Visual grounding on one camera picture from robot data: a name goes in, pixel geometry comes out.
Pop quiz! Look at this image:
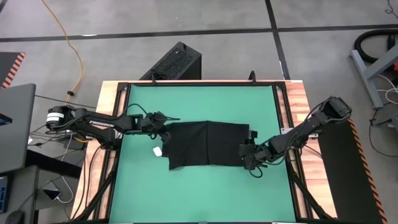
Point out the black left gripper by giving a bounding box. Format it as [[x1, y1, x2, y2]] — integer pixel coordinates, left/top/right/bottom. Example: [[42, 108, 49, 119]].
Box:
[[141, 111, 181, 145]]

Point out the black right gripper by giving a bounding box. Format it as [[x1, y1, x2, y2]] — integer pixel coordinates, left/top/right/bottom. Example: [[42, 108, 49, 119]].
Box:
[[239, 130, 267, 170]]

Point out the black towel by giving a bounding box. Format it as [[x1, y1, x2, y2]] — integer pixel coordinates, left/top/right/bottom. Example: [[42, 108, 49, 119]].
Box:
[[161, 120, 251, 171]]

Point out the black computer tower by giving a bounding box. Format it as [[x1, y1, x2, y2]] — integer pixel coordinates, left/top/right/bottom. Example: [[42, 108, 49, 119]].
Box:
[[139, 41, 203, 81]]

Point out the green table mat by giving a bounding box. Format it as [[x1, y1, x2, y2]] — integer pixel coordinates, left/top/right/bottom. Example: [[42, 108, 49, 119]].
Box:
[[108, 84, 297, 224]]

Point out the black mat orange striped edge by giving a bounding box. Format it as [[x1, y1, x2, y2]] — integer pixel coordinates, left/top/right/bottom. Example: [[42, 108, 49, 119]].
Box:
[[312, 118, 389, 224], [0, 51, 26, 90]]

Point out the black desk base bar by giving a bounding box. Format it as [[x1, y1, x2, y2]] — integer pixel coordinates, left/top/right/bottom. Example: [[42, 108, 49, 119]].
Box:
[[24, 149, 83, 180]]

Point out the smartphone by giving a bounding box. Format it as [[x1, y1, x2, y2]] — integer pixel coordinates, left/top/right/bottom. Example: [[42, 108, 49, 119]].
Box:
[[42, 188, 62, 202]]

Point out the grey metal stand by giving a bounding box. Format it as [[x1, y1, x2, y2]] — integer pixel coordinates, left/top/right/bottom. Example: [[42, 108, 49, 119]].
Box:
[[348, 43, 398, 109]]

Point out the grey laptop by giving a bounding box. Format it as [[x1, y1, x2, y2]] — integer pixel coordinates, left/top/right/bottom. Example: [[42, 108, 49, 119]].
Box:
[[0, 83, 37, 174]]

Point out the grey side desk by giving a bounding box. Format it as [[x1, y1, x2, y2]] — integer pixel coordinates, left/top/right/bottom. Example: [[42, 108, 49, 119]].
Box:
[[0, 164, 40, 224]]

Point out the black computer mouse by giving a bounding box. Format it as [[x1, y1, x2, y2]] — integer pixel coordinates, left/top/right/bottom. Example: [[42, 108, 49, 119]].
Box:
[[5, 210, 25, 224]]

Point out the blue keypad device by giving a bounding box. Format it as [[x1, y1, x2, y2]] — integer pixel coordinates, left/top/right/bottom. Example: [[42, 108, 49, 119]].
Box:
[[0, 175, 9, 214]]

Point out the black metal table frame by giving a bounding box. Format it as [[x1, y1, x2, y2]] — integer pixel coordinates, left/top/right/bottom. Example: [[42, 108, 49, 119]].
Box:
[[73, 80, 338, 224]]

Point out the yellow cable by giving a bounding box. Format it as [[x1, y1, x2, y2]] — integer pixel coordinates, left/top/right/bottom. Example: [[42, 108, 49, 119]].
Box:
[[41, 0, 85, 105]]

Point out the white charging cable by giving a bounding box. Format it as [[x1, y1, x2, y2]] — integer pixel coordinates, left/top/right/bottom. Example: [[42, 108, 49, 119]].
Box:
[[55, 175, 75, 205]]

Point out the black hose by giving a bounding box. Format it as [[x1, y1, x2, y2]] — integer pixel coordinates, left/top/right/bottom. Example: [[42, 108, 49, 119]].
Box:
[[353, 28, 398, 65]]

